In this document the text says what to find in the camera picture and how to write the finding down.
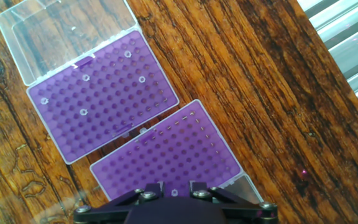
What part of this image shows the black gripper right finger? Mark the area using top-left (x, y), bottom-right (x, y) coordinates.
top-left (189, 181), bottom-right (278, 224)

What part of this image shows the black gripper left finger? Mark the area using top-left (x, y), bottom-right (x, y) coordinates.
top-left (72, 181), bottom-right (165, 224)

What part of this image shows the purple pipette tip box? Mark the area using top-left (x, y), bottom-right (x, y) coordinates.
top-left (89, 99), bottom-right (264, 205)
top-left (0, 0), bottom-right (180, 165)

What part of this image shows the brown wooden board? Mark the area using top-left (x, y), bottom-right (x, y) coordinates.
top-left (0, 0), bottom-right (358, 224)

